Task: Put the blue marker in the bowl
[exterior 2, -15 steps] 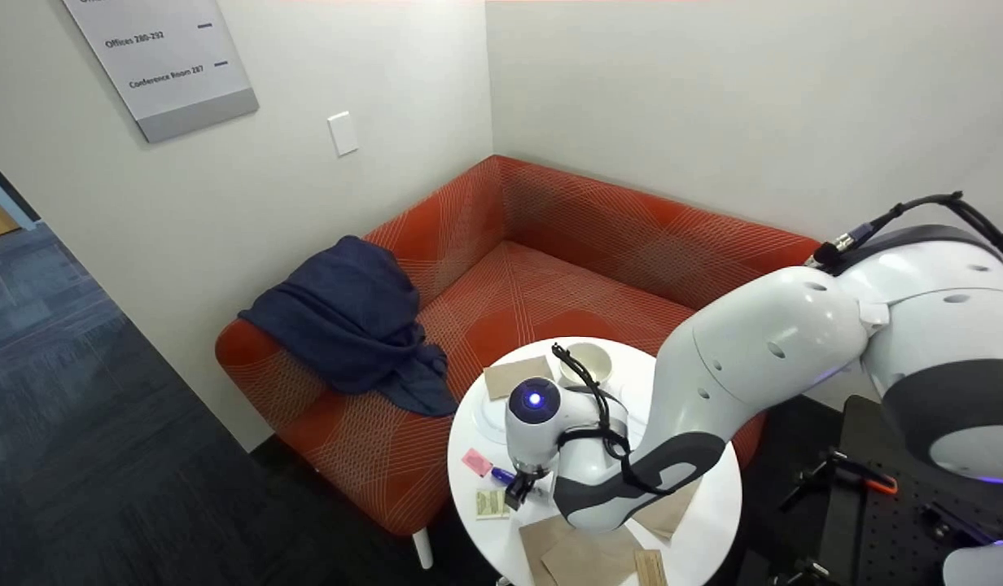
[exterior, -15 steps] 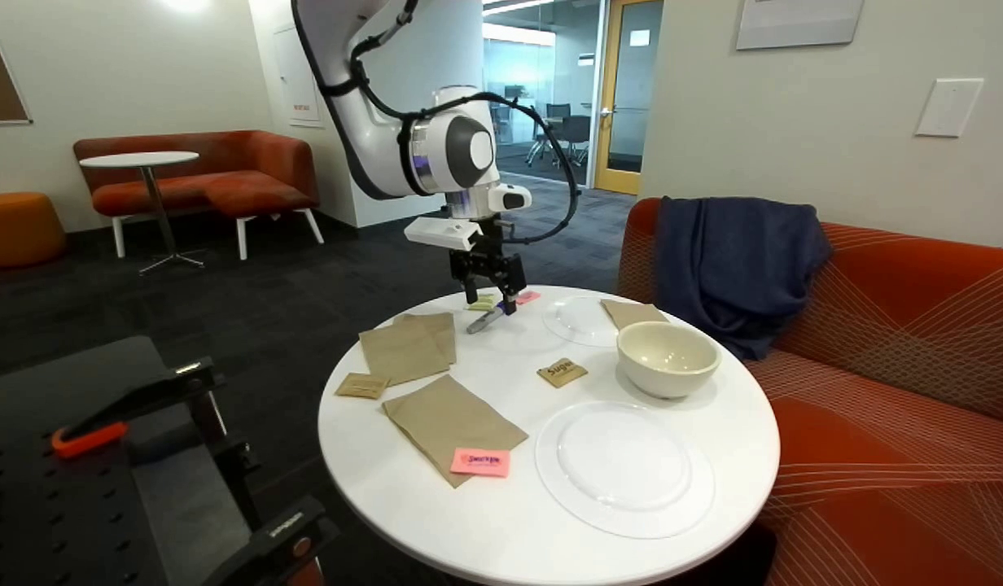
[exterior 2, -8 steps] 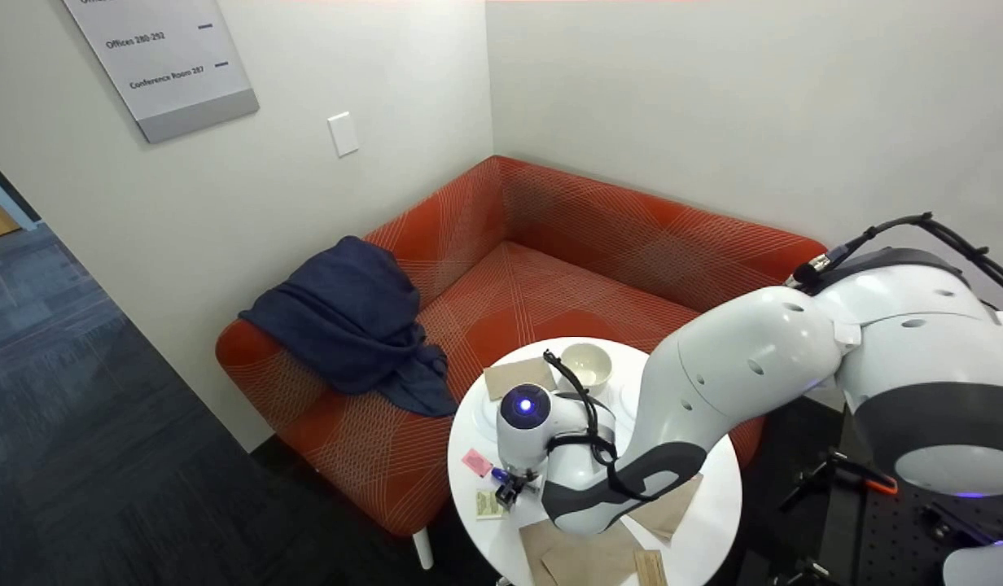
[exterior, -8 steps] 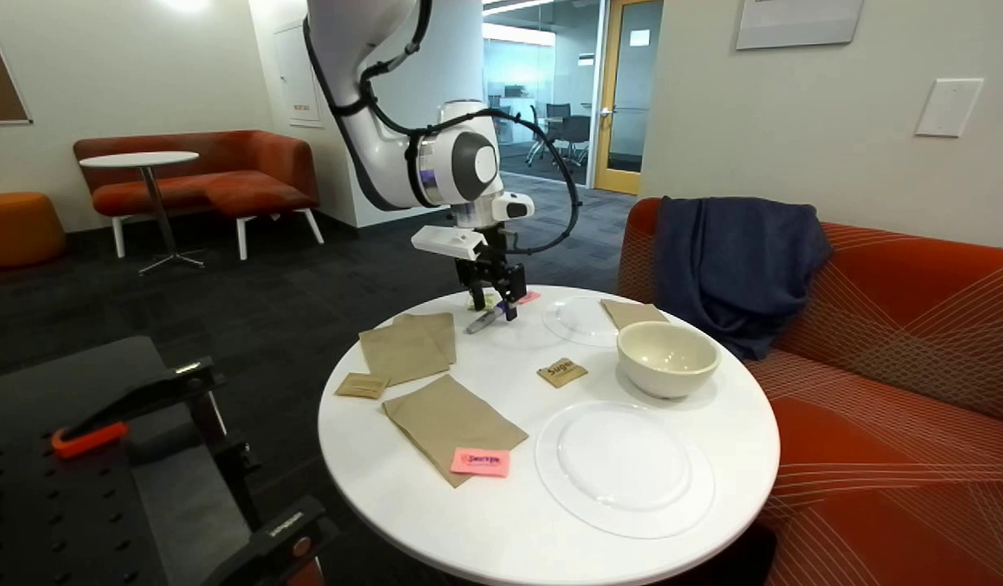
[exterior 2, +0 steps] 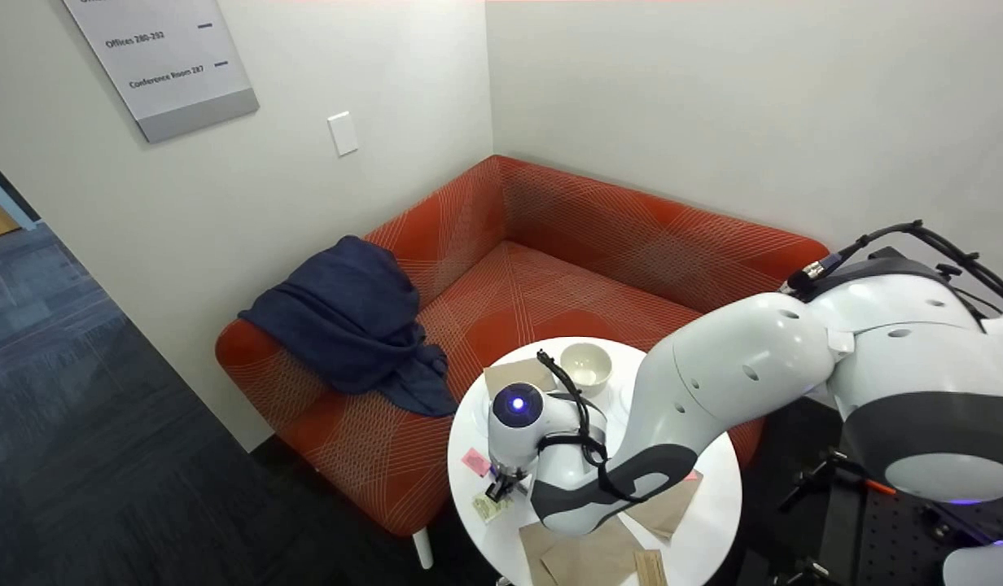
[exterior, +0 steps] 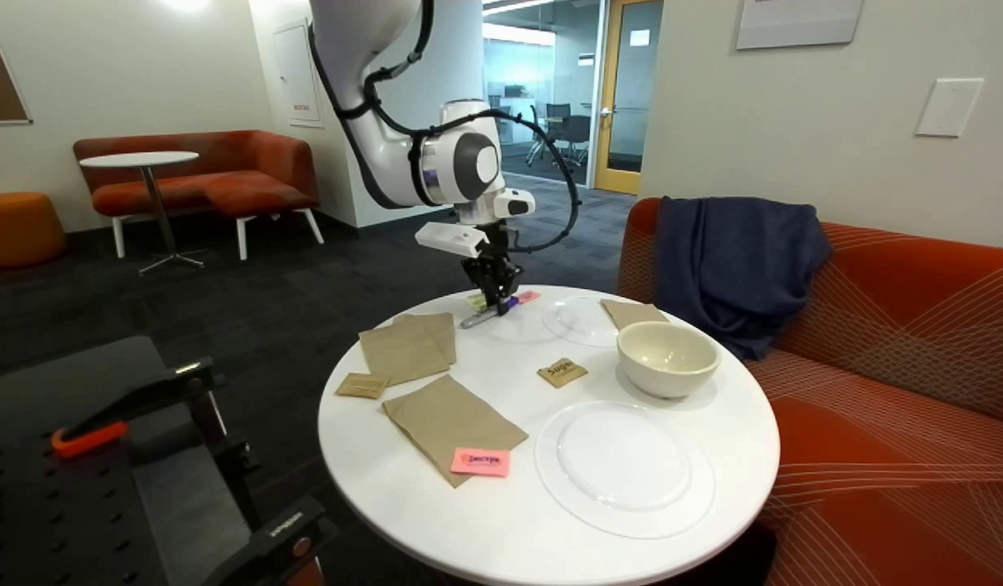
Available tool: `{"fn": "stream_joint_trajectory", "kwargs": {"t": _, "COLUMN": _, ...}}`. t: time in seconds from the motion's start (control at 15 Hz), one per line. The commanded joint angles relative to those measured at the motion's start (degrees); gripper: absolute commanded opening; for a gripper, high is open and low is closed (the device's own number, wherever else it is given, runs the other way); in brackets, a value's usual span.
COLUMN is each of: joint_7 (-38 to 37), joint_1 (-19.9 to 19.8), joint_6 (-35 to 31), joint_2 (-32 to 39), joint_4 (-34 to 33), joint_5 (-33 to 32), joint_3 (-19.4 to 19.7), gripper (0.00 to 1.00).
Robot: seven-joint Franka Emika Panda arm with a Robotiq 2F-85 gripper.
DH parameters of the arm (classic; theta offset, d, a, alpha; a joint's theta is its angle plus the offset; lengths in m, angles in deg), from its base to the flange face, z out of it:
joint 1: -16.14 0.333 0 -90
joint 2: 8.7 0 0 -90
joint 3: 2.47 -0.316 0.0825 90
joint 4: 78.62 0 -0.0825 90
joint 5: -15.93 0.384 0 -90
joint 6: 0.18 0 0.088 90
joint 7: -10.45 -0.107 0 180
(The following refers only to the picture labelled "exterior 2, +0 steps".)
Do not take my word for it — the brown paper napkin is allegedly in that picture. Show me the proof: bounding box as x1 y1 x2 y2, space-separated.
483 354 565 402
517 516 649 586
627 468 705 546

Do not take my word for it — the grey wall sign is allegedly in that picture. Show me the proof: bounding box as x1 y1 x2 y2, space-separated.
57 0 261 145

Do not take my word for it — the orange patterned sofa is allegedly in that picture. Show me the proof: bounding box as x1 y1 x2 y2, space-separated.
216 152 832 573

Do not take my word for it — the cream ceramic bowl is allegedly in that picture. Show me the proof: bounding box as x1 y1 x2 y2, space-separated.
556 337 614 396

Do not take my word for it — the navy blue cloth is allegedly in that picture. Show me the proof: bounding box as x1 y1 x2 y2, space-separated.
237 233 459 420

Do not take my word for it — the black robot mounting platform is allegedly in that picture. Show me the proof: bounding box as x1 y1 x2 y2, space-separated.
727 394 1003 586

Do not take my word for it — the orange handled black clamp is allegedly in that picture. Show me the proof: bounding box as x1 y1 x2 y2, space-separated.
776 449 905 514

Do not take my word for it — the white rounded device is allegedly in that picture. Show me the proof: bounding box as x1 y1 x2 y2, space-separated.
937 536 1003 586

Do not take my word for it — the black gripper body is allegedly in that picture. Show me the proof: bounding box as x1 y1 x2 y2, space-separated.
491 462 535 497

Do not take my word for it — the white wall switch plate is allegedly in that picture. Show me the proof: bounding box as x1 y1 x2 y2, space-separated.
324 106 365 164

